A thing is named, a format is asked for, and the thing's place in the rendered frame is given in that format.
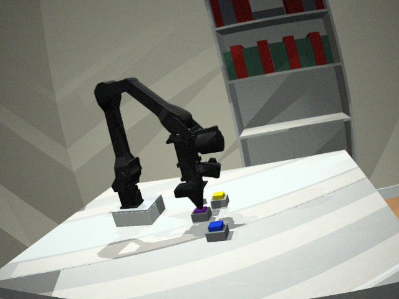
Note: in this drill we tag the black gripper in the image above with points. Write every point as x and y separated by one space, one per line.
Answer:
192 188

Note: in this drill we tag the blue button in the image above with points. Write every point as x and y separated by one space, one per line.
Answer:
217 231

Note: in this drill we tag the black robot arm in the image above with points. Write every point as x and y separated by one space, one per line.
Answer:
192 138

